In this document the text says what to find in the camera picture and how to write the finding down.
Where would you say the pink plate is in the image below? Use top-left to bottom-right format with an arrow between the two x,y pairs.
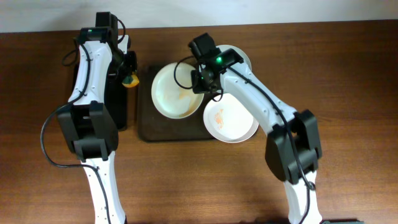
203,93 -> 259,143

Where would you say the black small tray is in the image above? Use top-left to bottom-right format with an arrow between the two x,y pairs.
72,60 -> 129,131

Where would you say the pale green plate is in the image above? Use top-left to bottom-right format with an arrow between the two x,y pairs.
217,45 -> 252,70

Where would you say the dark brown tray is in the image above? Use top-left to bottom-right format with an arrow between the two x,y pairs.
137,65 -> 214,142

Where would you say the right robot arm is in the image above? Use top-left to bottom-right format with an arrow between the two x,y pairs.
188,33 -> 322,223

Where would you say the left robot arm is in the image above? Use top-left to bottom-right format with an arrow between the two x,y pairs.
56,12 -> 138,223

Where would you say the green yellow sponge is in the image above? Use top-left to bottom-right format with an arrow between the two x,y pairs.
122,72 -> 139,88

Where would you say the white plate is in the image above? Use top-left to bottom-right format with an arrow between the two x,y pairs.
151,62 -> 204,119

